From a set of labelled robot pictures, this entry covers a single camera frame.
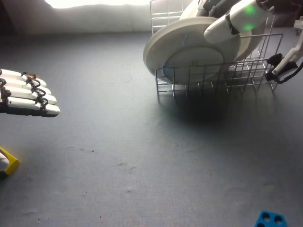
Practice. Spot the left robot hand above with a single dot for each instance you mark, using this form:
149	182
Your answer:
19	94

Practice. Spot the grey table cloth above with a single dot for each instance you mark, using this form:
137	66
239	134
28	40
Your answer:
118	153

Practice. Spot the yellow rectangular block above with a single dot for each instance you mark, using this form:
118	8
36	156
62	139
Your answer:
14	163

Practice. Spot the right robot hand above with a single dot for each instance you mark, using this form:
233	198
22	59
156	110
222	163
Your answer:
246	14

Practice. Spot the blue pentagon block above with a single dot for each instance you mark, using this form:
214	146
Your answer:
270	220

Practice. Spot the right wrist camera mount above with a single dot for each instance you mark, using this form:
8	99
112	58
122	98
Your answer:
291	56

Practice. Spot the white round plate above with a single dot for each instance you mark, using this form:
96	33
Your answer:
180	47
189	11

